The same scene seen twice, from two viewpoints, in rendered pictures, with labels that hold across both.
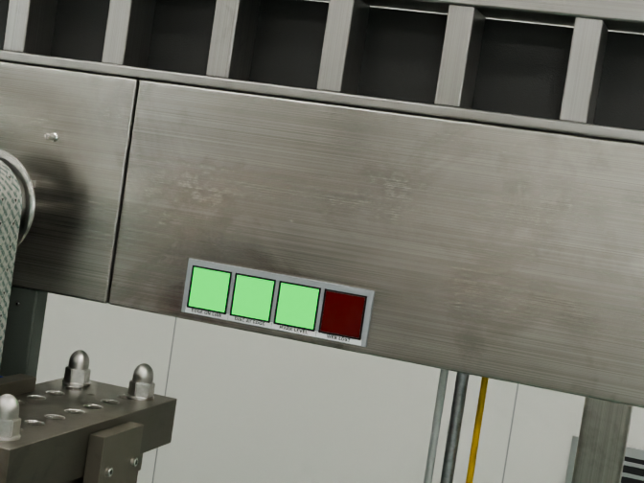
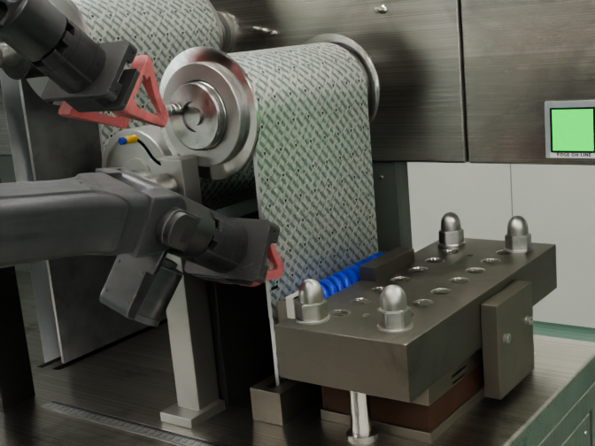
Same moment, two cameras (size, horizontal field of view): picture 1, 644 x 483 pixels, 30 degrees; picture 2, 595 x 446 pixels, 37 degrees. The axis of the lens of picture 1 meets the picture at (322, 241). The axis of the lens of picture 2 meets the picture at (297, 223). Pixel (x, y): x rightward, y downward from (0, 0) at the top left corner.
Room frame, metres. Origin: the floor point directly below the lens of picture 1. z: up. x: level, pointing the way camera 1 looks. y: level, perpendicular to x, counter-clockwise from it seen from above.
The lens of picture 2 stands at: (0.40, 0.10, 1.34)
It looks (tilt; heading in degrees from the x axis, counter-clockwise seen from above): 12 degrees down; 19
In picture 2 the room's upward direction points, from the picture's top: 5 degrees counter-clockwise
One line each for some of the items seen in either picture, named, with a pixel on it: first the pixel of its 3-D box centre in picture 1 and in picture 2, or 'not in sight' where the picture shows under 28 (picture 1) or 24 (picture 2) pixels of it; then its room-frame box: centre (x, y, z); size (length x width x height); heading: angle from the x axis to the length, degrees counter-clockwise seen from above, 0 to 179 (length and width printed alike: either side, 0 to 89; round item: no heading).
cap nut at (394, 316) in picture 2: (5, 415); (393, 305); (1.25, 0.30, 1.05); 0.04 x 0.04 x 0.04
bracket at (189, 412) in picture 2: not in sight; (177, 292); (1.28, 0.56, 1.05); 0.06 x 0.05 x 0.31; 162
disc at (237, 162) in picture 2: not in sight; (206, 114); (1.32, 0.52, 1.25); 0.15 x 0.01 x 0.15; 72
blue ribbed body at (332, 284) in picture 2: not in sight; (342, 284); (1.40, 0.40, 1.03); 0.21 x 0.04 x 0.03; 162
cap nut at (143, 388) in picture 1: (142, 379); (517, 232); (1.55, 0.20, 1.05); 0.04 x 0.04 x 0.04
